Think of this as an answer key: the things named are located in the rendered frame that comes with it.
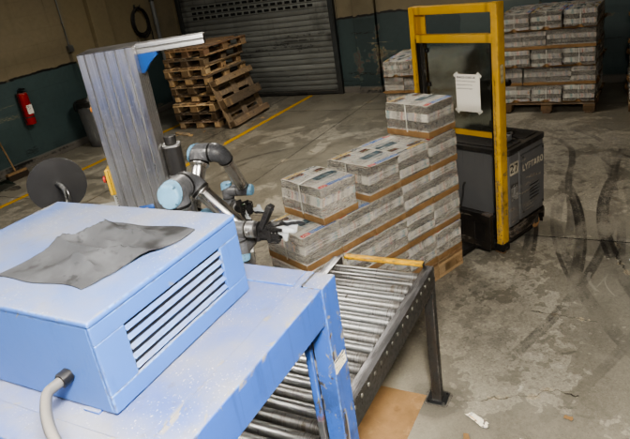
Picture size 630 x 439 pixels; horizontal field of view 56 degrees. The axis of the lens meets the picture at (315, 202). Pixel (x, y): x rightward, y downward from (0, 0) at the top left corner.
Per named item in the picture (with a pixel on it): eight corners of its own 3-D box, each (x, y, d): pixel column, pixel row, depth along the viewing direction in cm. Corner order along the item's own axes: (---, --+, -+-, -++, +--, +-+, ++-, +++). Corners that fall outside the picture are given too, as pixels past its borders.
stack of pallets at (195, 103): (216, 109, 1102) (201, 38, 1053) (260, 107, 1063) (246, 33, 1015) (174, 130, 991) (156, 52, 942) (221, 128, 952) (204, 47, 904)
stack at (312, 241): (284, 336, 392) (262, 223, 361) (400, 264, 458) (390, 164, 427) (322, 358, 363) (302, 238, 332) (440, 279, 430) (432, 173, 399)
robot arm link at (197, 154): (197, 229, 331) (208, 139, 346) (173, 229, 336) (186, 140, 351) (206, 234, 342) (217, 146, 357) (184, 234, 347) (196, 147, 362)
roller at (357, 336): (289, 325, 268) (287, 317, 266) (385, 342, 246) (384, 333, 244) (283, 332, 264) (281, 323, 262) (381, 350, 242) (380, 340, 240)
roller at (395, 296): (320, 290, 294) (319, 280, 292) (410, 302, 272) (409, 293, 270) (315, 295, 289) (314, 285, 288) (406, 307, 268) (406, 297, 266)
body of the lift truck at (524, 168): (438, 227, 508) (431, 139, 478) (475, 205, 539) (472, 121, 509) (510, 248, 457) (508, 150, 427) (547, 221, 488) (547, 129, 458)
